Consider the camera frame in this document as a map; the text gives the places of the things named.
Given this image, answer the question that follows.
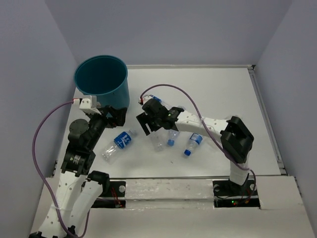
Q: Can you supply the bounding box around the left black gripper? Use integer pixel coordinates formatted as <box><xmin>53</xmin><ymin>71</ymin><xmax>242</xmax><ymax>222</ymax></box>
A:
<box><xmin>87</xmin><ymin>105</ymin><xmax>128</xmax><ymax>148</ymax></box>

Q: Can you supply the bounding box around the clear capless bottle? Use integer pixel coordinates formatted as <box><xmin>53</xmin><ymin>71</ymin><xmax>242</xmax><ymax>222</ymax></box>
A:
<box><xmin>149</xmin><ymin>131</ymin><xmax>163</xmax><ymax>152</ymax></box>

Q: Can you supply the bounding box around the Pocari bottle white cap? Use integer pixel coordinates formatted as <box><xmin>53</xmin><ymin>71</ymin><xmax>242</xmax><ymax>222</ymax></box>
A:
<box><xmin>149</xmin><ymin>95</ymin><xmax>171</xmax><ymax>110</ymax></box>

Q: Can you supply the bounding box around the tall crushed clear bottle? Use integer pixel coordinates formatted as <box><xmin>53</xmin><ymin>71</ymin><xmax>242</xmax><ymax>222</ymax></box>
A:
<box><xmin>167</xmin><ymin>129</ymin><xmax>180</xmax><ymax>146</ymax></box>

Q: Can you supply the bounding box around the small blue label bottle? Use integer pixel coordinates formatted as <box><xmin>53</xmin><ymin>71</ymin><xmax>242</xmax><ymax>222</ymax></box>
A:
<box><xmin>184</xmin><ymin>133</ymin><xmax>203</xmax><ymax>156</ymax></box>

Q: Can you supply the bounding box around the Pocari bottle near left arm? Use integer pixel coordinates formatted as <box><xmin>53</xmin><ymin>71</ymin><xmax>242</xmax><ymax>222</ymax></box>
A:
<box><xmin>102</xmin><ymin>129</ymin><xmax>138</xmax><ymax>164</ymax></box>

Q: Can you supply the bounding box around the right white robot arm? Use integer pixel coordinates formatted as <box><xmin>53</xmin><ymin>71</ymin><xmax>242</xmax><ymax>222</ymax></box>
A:
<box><xmin>137</xmin><ymin>96</ymin><xmax>254</xmax><ymax>195</ymax></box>

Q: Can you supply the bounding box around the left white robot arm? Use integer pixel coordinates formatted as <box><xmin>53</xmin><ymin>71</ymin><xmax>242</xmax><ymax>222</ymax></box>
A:
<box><xmin>29</xmin><ymin>106</ymin><xmax>127</xmax><ymax>238</ymax></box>

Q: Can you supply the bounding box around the teal plastic bin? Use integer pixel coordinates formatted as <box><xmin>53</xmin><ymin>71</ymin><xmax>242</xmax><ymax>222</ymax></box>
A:
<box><xmin>74</xmin><ymin>55</ymin><xmax>130</xmax><ymax>109</ymax></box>

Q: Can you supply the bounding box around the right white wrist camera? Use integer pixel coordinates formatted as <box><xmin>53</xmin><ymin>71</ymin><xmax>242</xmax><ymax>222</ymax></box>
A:
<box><xmin>138</xmin><ymin>95</ymin><xmax>155</xmax><ymax>105</ymax></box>

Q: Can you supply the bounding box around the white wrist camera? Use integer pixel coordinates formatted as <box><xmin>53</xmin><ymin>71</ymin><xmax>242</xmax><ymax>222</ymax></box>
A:
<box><xmin>79</xmin><ymin>95</ymin><xmax>101</xmax><ymax>111</ymax></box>
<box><xmin>138</xmin><ymin>95</ymin><xmax>155</xmax><ymax>105</ymax></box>

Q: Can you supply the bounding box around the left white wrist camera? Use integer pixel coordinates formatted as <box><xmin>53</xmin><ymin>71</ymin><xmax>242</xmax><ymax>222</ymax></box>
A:
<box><xmin>79</xmin><ymin>95</ymin><xmax>101</xmax><ymax>111</ymax></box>

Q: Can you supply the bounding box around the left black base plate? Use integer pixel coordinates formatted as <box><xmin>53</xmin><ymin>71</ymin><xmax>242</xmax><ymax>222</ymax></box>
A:
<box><xmin>91</xmin><ymin>180</ymin><xmax>126</xmax><ymax>209</ymax></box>

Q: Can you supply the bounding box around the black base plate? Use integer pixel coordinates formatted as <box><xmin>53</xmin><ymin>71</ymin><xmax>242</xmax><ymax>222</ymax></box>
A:
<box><xmin>212</xmin><ymin>179</ymin><xmax>260</xmax><ymax>208</ymax></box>
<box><xmin>91</xmin><ymin>180</ymin><xmax>126</xmax><ymax>209</ymax></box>

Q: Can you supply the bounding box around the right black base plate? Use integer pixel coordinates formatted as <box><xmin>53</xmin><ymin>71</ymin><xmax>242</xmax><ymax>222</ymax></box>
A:
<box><xmin>212</xmin><ymin>179</ymin><xmax>260</xmax><ymax>208</ymax></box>

